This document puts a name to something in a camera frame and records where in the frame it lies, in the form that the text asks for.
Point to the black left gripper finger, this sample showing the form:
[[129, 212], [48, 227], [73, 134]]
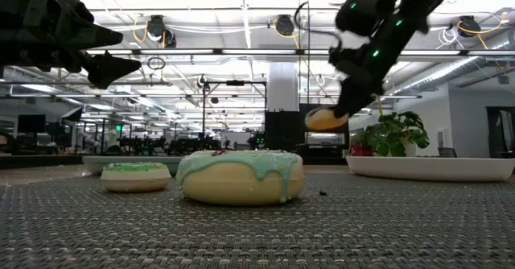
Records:
[[110, 69], [86, 29]]

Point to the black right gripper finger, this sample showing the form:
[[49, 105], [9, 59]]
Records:
[[350, 104]]

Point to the large orange frosted donut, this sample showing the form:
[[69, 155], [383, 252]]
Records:
[[320, 120]]

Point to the small green frosted donut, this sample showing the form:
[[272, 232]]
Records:
[[134, 178]]

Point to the large mint chocolate-drizzled donut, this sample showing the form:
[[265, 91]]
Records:
[[241, 180]]

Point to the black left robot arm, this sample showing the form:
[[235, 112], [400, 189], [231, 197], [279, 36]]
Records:
[[16, 19]]

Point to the green potted plant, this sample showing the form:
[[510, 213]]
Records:
[[396, 134]]

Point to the black computer monitor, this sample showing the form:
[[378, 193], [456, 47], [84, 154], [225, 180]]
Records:
[[31, 123]]

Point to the light blue round plate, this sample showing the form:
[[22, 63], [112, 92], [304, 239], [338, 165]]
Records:
[[92, 164]]

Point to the white round plate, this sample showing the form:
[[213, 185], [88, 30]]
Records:
[[430, 168]]

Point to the black background robot rig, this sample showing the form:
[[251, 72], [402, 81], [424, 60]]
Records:
[[235, 83]]

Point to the grey woven placemat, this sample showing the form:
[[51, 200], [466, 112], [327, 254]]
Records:
[[257, 237]]

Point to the black aluminium table frame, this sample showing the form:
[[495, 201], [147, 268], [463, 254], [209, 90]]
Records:
[[40, 161]]

